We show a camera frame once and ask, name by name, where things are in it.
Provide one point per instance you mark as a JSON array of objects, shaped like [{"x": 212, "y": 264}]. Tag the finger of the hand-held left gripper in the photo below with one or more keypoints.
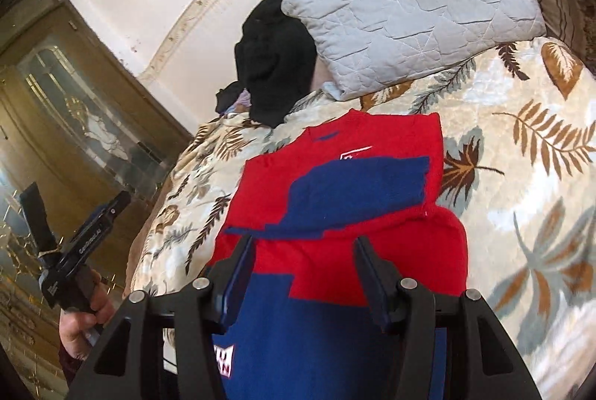
[
  {"x": 114, "y": 206},
  {"x": 35, "y": 213}
]

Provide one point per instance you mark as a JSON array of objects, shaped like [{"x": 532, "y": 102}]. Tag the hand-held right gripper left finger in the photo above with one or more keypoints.
[{"x": 235, "y": 286}]

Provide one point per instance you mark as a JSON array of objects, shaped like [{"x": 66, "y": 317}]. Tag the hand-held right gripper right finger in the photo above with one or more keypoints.
[{"x": 373, "y": 286}]

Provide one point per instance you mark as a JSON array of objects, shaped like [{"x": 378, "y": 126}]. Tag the red and blue sweater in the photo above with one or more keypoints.
[{"x": 326, "y": 255}]

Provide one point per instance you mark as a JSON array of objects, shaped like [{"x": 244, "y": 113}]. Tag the person's left forearm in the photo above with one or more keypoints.
[{"x": 70, "y": 369}]

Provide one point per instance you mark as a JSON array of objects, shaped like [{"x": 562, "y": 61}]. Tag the person's left hand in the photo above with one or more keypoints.
[{"x": 81, "y": 328}]

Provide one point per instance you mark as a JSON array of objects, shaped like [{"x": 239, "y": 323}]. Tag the wooden cabinet with glass doors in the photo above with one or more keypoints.
[{"x": 70, "y": 78}]

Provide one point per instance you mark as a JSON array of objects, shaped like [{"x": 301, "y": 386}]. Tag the small dark cloth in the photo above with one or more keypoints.
[{"x": 228, "y": 97}]

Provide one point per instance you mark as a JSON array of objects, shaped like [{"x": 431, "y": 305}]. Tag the purple cloth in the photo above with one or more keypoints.
[{"x": 243, "y": 104}]

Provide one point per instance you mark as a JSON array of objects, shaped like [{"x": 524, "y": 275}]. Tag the leaf print blanket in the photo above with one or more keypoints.
[{"x": 512, "y": 195}]

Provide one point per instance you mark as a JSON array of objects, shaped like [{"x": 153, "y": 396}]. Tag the cream bed headboard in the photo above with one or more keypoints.
[{"x": 209, "y": 32}]

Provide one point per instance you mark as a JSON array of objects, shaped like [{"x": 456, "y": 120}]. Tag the light blue cloth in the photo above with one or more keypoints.
[{"x": 333, "y": 90}]

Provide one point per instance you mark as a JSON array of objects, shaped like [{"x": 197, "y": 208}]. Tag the black garment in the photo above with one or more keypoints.
[{"x": 274, "y": 64}]

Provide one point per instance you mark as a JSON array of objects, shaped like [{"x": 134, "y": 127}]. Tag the grey quilted pillow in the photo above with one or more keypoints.
[{"x": 409, "y": 8}]

